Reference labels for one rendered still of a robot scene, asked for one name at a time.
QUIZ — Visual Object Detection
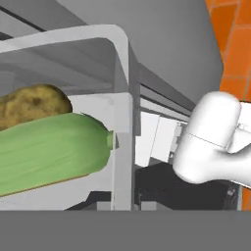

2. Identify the white open vegetable container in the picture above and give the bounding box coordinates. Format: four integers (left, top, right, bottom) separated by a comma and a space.
0, 24, 142, 212

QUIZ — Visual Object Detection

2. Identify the green corn in husk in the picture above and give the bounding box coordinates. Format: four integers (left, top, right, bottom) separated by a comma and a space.
0, 112, 116, 198

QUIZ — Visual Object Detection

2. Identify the brown potato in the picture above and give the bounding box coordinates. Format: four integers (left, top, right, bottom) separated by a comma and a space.
0, 83, 74, 131

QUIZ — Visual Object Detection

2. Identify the white rounded object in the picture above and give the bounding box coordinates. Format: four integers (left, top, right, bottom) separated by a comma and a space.
172, 90, 251, 187

